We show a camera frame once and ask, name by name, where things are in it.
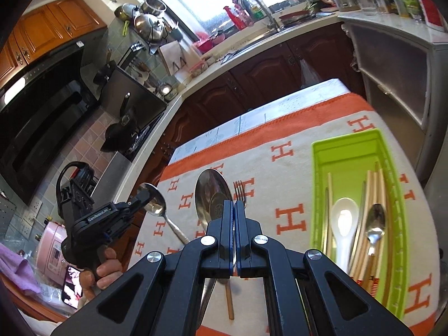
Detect stack of steel pots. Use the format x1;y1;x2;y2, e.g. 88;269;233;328
115;0;170;43

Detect white patterned table cover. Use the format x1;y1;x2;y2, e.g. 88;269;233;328
168;78;351;165

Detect brown wooden chopstick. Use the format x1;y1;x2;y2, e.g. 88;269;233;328
374;161;388;205
225;282;235;320

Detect red printed card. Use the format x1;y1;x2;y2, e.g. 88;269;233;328
420;0;445;29

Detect steel fork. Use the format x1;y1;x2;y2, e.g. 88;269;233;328
233;180;248;208

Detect black range hood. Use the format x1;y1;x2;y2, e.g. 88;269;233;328
0;42;102;204

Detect grey orange printed blanket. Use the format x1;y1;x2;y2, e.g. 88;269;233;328
128;93;442;336

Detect dark wooden base cabinets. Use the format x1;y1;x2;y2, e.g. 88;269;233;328
129;21;368;218

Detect white ceramic spoon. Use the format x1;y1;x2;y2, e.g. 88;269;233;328
331;198;360;274

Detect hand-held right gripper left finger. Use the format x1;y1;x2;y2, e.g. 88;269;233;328
49;199;234;336

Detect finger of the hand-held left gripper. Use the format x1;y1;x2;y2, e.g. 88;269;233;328
125;193;152;218

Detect steel spoon ornate handle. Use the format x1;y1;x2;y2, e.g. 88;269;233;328
136;183;191;246

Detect black wok with lid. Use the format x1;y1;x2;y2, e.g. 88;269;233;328
101;93;141;153

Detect smartphone lit screen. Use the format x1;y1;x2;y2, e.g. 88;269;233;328
62;266;85;310

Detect purple cloth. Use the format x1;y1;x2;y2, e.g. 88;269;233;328
0;243;41;295

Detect white countertop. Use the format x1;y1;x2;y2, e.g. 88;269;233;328
115;7;347;200

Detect green plastic utensil tray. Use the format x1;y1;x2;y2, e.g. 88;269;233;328
311;129;410;319

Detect small steel spoon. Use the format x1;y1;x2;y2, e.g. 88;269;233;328
362;202;387;282

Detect cream chopstick red striped end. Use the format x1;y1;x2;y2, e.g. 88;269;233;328
350;170;373;288

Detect pink rice cooker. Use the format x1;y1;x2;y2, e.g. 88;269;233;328
37;222;69;282

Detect silver frosted door cabinet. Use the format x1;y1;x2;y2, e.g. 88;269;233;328
338;12;448;186

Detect steel kitchen faucet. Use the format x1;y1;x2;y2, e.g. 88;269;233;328
240;0;281;30

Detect white cutting board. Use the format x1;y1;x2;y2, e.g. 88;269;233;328
159;40;190;76

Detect large plain steel spoon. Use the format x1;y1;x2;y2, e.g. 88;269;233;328
194;169;234;328

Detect person's left hand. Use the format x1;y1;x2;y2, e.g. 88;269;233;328
79;247;124;302

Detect light wooden wall cabinets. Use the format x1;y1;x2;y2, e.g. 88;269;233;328
0;0;106;88

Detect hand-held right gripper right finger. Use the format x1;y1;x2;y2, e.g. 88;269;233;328
234;200;414;336

